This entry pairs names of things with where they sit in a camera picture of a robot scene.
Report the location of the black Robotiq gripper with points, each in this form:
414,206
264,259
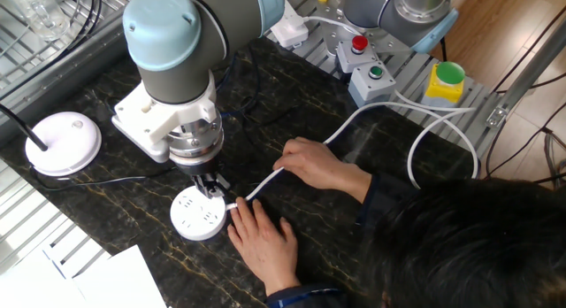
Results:
199,168

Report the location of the round white power socket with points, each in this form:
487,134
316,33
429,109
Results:
194,215

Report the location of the person's right forearm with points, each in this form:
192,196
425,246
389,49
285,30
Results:
384,197

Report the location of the person's left forearm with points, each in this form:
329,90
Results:
300,299

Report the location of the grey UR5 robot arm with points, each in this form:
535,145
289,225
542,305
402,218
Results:
177,47

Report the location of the white round lamp base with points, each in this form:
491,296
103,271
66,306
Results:
66,144

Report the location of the white power strip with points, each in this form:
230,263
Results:
289,31

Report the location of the person's left hand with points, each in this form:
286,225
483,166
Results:
265,250

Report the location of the person's right hand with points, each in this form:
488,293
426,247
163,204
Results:
318,164

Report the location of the black marble pattern mat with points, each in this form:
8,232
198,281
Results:
132,210

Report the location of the white paper sheet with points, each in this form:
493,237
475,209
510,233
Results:
35,290
119,281

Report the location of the grey green button box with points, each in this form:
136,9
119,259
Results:
371,89

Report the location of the grey red button box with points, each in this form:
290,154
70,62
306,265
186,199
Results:
359,43

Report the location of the clear glass jug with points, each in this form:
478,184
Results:
40,16

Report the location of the yellow box green button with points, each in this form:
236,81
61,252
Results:
442,89

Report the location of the person's head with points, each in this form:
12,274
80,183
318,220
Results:
464,246

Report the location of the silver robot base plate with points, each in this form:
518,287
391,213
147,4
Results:
331,40

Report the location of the aluminium frame bar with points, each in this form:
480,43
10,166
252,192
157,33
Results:
530,69

